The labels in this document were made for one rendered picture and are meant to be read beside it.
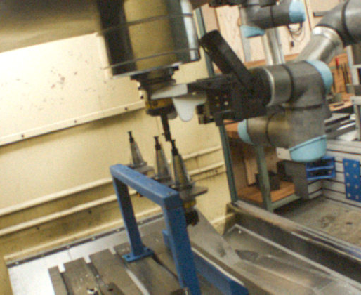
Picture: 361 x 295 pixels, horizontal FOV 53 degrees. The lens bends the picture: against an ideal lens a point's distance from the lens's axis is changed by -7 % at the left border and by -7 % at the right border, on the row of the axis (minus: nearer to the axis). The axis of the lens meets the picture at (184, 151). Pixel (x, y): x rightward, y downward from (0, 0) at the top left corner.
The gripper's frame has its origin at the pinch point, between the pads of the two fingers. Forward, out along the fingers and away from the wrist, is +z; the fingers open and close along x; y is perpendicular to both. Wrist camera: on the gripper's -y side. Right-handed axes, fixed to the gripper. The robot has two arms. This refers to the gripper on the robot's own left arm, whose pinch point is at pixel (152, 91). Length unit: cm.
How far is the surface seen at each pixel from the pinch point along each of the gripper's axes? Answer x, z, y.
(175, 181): 21.5, -8.7, 21.3
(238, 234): 95, -60, 75
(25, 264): 97, 38, 62
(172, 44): -8.0, -1.6, -6.4
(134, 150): 54, -8, 18
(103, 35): -2.9, 6.9, -9.6
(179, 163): 21.3, -10.1, 17.3
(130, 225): 60, -3, 43
